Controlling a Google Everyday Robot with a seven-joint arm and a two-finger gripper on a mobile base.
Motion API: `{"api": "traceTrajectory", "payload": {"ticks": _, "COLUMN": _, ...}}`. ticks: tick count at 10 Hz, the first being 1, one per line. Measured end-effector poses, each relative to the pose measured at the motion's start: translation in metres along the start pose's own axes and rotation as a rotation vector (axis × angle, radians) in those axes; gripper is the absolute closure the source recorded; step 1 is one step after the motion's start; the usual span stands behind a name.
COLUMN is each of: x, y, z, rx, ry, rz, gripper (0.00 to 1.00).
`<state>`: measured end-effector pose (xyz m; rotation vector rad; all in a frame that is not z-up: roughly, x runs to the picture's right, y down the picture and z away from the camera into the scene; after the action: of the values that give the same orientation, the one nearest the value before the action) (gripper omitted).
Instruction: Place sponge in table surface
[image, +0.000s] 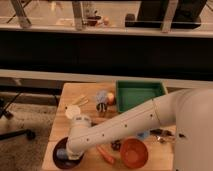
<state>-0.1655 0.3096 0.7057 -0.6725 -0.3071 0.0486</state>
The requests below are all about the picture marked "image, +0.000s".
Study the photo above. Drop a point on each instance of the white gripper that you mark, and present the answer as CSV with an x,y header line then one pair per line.
x,y
74,155

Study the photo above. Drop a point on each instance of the blue sponge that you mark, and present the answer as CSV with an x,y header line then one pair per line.
x,y
61,154

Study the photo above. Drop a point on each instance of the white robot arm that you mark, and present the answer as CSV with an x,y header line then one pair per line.
x,y
190,110

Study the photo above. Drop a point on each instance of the purple bowl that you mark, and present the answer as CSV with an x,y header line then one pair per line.
x,y
64,164

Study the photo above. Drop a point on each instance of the orange carrot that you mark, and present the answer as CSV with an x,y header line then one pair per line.
x,y
107,157

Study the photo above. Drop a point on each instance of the dark grape bunch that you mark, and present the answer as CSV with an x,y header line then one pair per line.
x,y
116,145

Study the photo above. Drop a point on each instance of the wooden sticks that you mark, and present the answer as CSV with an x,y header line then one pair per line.
x,y
81,100

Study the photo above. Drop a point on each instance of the orange bowl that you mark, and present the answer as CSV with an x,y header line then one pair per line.
x,y
134,153

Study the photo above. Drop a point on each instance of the light blue plush toy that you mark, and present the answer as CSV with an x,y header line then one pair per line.
x,y
102,96

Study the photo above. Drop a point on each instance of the orange ball toy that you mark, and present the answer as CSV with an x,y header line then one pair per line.
x,y
110,98

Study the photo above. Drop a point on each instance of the blue cup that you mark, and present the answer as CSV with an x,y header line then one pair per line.
x,y
143,135

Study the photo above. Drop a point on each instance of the green tray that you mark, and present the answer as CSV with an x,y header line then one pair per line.
x,y
132,93

